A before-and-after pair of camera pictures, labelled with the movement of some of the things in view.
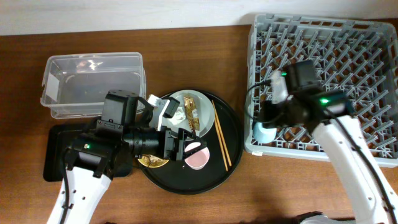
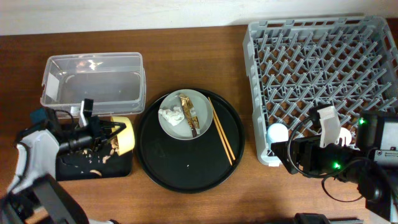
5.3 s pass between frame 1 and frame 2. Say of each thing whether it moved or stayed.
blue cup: moved
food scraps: moved
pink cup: moved
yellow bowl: moved
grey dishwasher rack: stayed
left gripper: moved
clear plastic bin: stayed
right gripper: moved
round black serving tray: stayed
